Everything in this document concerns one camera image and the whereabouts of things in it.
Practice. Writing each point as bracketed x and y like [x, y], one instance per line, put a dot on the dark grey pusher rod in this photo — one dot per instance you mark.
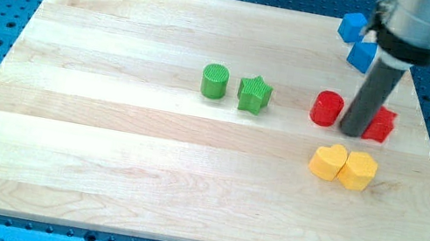
[379, 83]

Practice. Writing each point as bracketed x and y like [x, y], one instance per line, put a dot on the red star block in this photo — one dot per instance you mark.
[380, 126]

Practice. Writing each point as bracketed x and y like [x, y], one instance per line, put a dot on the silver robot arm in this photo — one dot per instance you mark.
[402, 30]

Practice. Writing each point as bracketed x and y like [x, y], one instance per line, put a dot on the blue triangle block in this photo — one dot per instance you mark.
[361, 55]

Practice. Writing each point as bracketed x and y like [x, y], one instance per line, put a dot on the green star block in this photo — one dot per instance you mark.
[254, 94]

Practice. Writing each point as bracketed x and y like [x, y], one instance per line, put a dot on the blue cube block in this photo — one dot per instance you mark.
[351, 26]

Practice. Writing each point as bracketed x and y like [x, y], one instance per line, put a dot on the red cylinder block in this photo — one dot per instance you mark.
[326, 108]

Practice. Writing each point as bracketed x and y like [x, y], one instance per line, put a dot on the yellow hexagon block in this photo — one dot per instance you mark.
[358, 171]

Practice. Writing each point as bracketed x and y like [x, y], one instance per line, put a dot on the yellow heart block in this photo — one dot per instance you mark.
[327, 161]

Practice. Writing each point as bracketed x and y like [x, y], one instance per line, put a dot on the green cylinder block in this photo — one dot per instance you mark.
[214, 81]

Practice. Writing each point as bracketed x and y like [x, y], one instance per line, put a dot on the light wooden board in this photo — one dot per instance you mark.
[103, 126]

